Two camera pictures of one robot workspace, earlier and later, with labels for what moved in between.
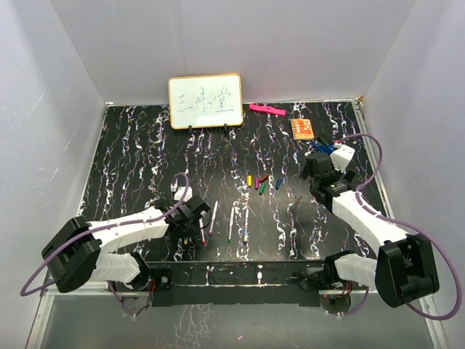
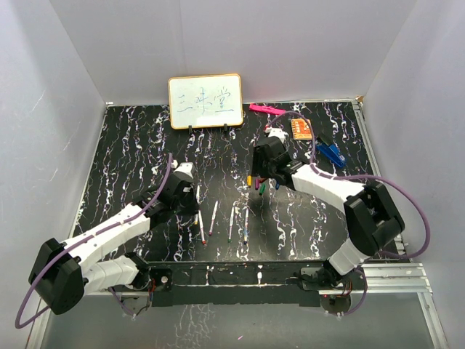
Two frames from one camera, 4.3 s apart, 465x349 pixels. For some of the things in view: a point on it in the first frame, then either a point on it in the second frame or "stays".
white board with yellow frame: (204, 101) stays
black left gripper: (191, 231) -> (194, 206)
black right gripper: (347, 176) -> (257, 170)
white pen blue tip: (246, 226) stays
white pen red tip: (203, 241) stays
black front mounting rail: (231, 282) stays
